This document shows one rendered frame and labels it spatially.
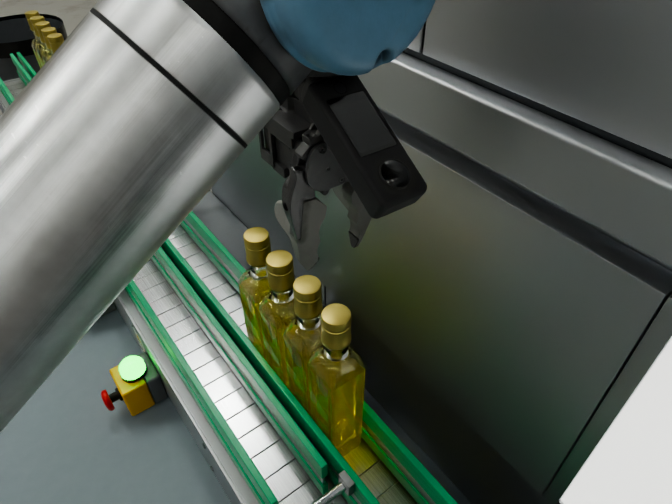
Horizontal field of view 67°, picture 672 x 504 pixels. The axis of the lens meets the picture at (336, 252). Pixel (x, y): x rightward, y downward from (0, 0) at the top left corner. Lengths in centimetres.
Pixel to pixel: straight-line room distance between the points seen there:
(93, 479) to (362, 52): 90
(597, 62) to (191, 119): 33
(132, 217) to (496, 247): 38
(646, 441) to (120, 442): 81
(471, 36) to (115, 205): 38
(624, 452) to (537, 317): 14
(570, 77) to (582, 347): 23
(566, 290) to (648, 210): 10
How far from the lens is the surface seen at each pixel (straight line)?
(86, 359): 116
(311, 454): 70
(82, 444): 105
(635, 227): 44
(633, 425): 54
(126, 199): 20
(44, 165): 20
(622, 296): 46
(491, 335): 59
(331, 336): 58
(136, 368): 97
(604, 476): 61
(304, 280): 61
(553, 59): 46
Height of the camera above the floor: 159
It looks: 42 degrees down
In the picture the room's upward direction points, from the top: straight up
